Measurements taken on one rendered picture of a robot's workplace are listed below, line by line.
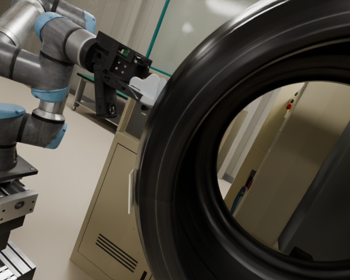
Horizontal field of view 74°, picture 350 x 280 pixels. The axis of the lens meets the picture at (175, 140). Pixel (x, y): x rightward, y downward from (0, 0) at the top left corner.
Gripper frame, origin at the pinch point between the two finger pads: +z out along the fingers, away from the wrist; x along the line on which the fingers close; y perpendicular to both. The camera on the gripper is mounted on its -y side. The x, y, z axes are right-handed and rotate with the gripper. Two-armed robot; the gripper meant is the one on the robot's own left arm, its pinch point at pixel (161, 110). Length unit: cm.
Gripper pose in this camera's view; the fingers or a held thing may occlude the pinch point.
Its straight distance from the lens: 45.9
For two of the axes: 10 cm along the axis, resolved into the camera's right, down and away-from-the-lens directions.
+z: 8.0, 5.4, -2.8
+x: 3.7, -0.7, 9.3
